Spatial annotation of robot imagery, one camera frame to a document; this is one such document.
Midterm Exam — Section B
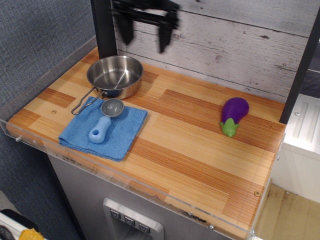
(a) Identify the silver steel pan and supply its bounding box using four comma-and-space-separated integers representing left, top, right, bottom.
71, 55, 144, 115

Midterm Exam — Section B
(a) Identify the grey cabinet with dispenser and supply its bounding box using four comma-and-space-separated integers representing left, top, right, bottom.
48, 155, 227, 240

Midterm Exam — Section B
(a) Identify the clear acrylic table guard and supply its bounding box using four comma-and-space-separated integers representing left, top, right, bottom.
0, 49, 285, 240

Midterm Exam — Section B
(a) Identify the yellow object bottom left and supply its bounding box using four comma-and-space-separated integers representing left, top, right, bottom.
18, 228, 45, 240

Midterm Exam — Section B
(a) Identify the black left upright post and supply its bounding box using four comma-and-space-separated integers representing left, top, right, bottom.
90, 0, 118, 59

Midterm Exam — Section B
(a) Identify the black right upright post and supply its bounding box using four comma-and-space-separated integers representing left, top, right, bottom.
279, 10, 320, 124

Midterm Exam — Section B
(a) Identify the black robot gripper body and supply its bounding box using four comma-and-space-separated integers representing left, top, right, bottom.
112, 0, 180, 29

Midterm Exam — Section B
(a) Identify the blue folded rag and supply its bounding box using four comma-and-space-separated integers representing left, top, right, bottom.
58, 99, 148, 162

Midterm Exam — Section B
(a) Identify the white side counter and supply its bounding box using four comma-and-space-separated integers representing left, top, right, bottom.
270, 94, 320, 203

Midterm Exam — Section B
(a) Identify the black upright post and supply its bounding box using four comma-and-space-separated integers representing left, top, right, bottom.
279, 10, 320, 124
90, 0, 118, 59

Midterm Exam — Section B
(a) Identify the purple toy eggplant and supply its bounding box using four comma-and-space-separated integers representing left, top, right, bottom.
219, 97, 250, 138

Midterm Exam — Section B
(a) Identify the blue grey toy scoop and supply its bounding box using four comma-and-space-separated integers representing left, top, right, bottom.
88, 98, 125, 144

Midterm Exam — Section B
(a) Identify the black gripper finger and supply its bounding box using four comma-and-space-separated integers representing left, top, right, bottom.
158, 24, 174, 53
117, 16, 134, 45

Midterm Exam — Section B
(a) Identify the black braided hose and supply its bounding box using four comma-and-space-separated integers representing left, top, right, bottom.
0, 224, 16, 240

